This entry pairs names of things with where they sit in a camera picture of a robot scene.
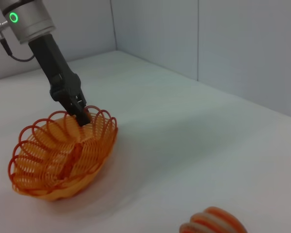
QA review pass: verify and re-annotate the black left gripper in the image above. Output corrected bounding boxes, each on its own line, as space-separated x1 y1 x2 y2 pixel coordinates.
28 33 92 128

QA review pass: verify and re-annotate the orange woven plastic basket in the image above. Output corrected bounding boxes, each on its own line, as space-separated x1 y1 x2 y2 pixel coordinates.
7 105 119 202

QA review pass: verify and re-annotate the striped orange toy bread loaf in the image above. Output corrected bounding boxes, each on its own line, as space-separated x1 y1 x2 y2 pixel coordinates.
178 206 248 233

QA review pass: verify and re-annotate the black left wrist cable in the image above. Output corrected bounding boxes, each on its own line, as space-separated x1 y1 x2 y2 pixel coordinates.
0 20 36 62

